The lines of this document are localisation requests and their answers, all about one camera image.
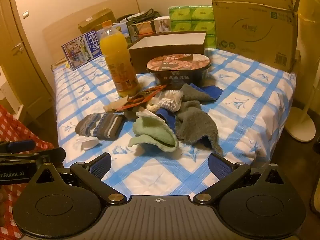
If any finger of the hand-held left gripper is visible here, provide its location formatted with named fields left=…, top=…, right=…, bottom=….
left=0, top=147, right=67, bottom=165
left=0, top=139, right=36, bottom=153

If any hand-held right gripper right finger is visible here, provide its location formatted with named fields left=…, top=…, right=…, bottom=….
left=192, top=152, right=291, bottom=206

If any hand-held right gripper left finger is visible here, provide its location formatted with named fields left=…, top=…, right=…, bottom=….
left=30, top=152, right=128, bottom=206

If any striped knit sock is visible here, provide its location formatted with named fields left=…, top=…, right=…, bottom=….
left=75, top=112, right=125, bottom=141

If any grey and blue cloth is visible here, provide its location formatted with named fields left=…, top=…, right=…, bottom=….
left=179, top=83, right=224, bottom=103
left=156, top=100, right=224, bottom=155

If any red snack packet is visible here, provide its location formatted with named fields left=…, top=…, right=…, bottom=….
left=134, top=84, right=167, bottom=98
left=114, top=95, right=151, bottom=112

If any red checked cloth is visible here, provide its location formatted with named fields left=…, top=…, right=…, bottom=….
left=0, top=104, right=54, bottom=230

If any crumpled white tissue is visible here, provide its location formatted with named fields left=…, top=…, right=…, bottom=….
left=75, top=136, right=100, bottom=151

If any blue checked bed sheet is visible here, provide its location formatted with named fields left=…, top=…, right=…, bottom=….
left=51, top=47, right=298, bottom=198

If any beige crumpled wrapper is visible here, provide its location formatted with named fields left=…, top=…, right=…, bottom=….
left=103, top=96, right=132, bottom=113

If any green towel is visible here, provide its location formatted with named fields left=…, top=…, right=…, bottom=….
left=127, top=111, right=179, bottom=156

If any cotton swab bag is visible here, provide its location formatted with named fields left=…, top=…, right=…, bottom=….
left=146, top=89, right=184, bottom=112

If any instant noodle bowl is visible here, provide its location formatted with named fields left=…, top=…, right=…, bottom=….
left=146, top=53, right=212, bottom=90

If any blue printed flat carton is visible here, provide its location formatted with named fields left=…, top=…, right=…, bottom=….
left=62, top=31, right=103, bottom=71

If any orange juice bottle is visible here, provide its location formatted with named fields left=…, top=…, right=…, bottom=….
left=99, top=20, right=141, bottom=98

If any wooden headboard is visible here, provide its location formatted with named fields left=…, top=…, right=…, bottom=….
left=41, top=0, right=140, bottom=63

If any large cardboard box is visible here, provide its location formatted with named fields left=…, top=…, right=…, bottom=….
left=208, top=0, right=302, bottom=73

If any small brown cardboard box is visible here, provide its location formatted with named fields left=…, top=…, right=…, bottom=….
left=78, top=8, right=117, bottom=34

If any orange printed box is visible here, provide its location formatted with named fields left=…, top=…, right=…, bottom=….
left=131, top=21, right=155, bottom=37

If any green tissue multipack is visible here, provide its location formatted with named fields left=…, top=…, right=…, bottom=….
left=168, top=5, right=217, bottom=49

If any white photo box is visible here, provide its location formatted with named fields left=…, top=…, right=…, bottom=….
left=154, top=16, right=172, bottom=33

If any black bag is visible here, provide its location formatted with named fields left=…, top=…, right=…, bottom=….
left=117, top=8, right=160, bottom=23

